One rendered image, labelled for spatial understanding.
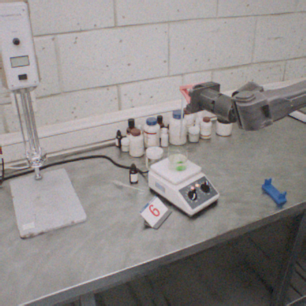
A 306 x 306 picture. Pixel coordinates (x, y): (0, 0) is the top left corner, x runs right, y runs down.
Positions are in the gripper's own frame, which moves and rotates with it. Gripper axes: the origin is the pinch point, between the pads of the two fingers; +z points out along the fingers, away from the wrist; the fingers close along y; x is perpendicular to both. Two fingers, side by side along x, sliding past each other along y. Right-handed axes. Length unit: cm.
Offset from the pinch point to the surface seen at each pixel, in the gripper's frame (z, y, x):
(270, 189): -19.1, -24.5, 33.8
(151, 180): 5.6, 6.4, 31.3
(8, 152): 50, 39, 31
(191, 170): -2.8, -3.0, 26.5
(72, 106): 49, 12, 19
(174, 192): -5.2, 5.7, 30.0
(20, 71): 15.3, 39.2, -8.3
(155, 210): -4.9, 12.5, 33.5
